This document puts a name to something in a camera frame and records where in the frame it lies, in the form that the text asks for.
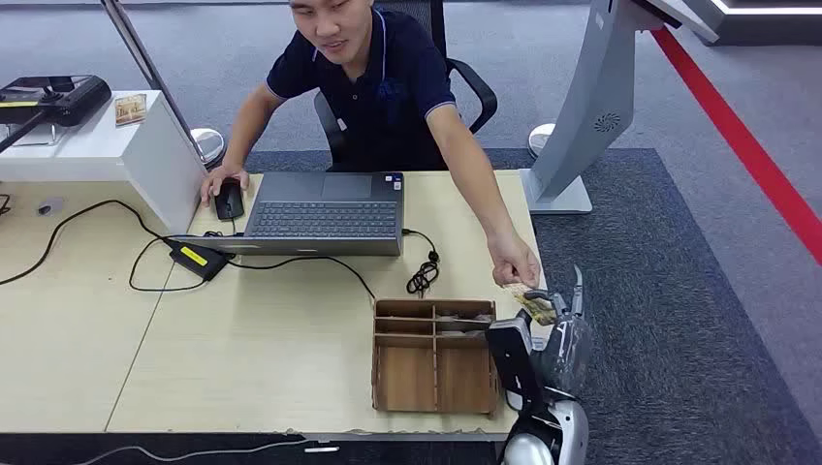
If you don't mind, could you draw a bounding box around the person's left hand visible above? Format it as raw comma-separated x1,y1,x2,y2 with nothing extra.
487,230,542,290

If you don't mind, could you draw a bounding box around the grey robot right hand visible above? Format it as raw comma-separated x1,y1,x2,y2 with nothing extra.
522,264,595,396

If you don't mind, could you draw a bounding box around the person's right hand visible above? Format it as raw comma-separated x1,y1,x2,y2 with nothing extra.
200,165,250,208

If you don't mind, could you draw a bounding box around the wooden compartment organizer box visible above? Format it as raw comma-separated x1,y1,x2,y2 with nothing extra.
370,297,502,416

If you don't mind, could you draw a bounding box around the person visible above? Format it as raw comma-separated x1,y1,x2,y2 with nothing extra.
200,0,542,290

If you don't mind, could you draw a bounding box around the black card reader device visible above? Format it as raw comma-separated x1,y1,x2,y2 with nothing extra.
0,75,113,128

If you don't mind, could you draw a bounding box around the stanchion pole with chrome base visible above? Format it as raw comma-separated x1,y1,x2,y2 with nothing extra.
99,0,227,170

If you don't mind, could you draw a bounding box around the black computer mouse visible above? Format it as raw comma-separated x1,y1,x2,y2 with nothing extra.
213,179,246,222

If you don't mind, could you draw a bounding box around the black power adapter yellow label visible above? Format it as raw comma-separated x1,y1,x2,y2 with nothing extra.
169,240,230,282

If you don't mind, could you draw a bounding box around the grey laptop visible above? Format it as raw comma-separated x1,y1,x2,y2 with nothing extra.
173,170,406,258

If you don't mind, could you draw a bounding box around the round chrome base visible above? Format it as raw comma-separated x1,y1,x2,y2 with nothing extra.
527,123,556,160

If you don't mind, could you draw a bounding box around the white cabinet box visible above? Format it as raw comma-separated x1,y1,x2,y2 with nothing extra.
0,89,210,235

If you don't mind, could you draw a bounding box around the black office chair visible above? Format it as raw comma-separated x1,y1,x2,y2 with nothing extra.
313,0,499,165

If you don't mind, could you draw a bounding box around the grey kiosk stand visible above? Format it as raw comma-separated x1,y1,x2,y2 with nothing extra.
519,0,720,215

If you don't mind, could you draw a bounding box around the clear acrylic stand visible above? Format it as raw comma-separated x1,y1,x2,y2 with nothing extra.
9,123,66,149

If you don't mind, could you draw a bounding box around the white lit platform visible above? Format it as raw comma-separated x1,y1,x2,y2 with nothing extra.
683,0,822,47

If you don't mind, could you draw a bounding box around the coiled black cable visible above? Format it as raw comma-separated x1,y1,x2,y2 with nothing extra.
400,229,441,298

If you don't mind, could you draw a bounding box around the long black power cable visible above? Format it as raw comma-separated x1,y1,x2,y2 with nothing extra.
0,199,177,287

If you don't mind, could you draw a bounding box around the thin black cable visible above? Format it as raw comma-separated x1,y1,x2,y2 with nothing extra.
224,256,377,303

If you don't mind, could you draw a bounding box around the looped black cable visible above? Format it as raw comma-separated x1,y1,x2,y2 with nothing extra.
128,237,210,294

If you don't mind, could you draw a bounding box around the white cable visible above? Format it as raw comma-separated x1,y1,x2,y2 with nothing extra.
77,438,309,465

